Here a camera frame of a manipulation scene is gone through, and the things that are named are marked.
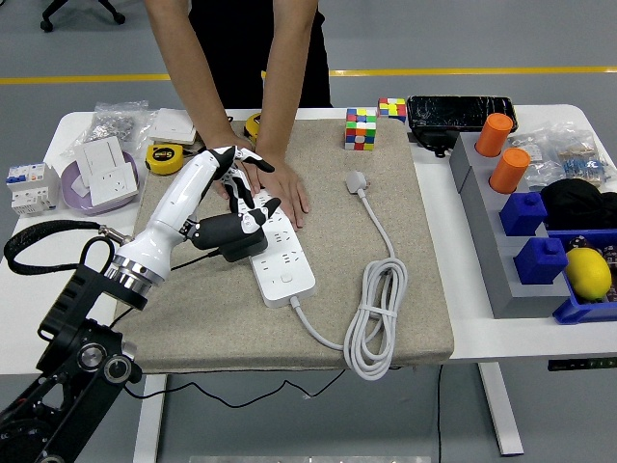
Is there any person's right hand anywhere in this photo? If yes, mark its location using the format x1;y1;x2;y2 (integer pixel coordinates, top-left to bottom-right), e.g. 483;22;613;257
204;130;262;200

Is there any person's left hand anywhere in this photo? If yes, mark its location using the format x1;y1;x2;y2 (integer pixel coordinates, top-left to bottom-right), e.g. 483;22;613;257
254;148;310;229

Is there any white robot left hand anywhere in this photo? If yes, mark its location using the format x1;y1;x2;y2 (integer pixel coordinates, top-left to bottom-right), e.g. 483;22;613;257
115;146;282;279

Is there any black plug adapter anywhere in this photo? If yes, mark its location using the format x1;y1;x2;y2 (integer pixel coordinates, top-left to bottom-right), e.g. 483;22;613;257
219;226;270;264

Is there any white power strip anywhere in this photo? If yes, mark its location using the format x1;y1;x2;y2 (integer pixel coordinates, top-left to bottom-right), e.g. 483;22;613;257
230;188;317;309

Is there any thin black plug cord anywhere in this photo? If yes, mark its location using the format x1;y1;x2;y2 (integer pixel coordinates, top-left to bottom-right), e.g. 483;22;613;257
111;248;411;410

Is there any small yellow tape measure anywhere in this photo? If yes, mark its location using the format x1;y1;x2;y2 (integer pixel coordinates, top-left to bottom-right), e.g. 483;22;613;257
243;111;262;144

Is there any yellow black tape measure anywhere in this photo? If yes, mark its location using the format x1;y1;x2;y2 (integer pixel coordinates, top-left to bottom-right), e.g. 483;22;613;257
144;143;186;176

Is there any person's body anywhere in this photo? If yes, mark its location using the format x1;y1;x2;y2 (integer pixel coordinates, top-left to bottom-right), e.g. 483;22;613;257
187;0;334;110

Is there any large colourful puzzle cube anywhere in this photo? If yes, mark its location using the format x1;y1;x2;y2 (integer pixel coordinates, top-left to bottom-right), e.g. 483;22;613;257
343;106;378;151

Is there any clear bag of metal parts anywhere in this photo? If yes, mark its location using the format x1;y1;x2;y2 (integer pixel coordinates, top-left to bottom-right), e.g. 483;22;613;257
60;99;160;158

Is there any purple bowl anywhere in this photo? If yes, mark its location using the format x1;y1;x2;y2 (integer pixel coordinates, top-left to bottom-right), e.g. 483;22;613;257
60;150;142;216

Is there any small colourful puzzle cube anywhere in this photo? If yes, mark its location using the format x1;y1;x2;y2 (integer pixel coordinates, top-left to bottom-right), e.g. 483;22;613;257
376;96;408;123

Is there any grey-brown mat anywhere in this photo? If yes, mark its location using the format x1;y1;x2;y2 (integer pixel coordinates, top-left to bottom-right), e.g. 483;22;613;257
103;118;455;375

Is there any white circuit breaker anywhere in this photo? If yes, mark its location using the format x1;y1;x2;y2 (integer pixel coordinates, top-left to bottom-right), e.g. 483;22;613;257
5;161;62;217

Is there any small black device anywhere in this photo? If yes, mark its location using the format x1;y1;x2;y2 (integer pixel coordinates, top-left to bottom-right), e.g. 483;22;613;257
408;128;464;158

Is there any long black box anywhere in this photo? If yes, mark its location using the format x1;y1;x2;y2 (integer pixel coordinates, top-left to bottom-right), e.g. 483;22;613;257
406;94;520;134

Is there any grey block holder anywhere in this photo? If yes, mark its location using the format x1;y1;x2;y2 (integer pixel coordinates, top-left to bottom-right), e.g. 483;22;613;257
448;132;573;319

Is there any black office chair base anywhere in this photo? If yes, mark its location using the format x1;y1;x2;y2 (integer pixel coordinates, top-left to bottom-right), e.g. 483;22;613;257
39;0;126;34

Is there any orange cylinder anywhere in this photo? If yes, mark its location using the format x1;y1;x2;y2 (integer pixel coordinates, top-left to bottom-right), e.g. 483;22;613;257
474;112;514;158
488;147;531;195

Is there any white table leg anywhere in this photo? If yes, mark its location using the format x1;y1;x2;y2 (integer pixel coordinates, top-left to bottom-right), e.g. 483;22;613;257
132;373;168;463
476;361;525;457

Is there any blue block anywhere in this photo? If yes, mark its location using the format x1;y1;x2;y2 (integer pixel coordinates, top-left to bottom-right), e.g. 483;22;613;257
498;191;549;237
512;235;569;286

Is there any clear bag of small parts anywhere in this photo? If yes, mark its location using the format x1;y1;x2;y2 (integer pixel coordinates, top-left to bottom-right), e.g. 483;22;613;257
508;132;560;192

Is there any black cloth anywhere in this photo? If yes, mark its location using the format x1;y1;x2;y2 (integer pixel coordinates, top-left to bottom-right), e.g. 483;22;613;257
538;177;617;232

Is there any clear bag of blue components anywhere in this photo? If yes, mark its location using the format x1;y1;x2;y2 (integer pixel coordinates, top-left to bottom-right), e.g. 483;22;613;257
544;123;617;190

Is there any yellow lemon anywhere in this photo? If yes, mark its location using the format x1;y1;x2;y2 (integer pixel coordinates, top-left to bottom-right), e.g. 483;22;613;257
563;247;613;303

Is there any blue plastic bin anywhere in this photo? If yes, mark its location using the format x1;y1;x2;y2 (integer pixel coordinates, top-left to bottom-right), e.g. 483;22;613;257
547;228;617;325

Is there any black table control panel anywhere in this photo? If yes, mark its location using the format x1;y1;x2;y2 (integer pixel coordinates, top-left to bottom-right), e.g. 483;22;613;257
547;357;617;372

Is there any flat white switch panel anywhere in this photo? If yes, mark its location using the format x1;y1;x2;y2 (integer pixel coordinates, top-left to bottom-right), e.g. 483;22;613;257
148;107;199;146

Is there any white wall socket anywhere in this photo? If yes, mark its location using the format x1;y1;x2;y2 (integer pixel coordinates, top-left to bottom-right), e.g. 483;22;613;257
88;163;139;203

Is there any white power cord with plug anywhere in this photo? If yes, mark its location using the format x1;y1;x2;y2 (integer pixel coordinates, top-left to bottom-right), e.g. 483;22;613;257
287;169;409;382

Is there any white rocker switch panel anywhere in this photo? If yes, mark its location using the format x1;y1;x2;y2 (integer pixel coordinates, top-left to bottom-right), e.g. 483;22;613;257
72;135;127;188

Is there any black hanging cable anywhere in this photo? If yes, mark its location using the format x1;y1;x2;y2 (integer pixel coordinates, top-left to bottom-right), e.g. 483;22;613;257
436;364;444;463

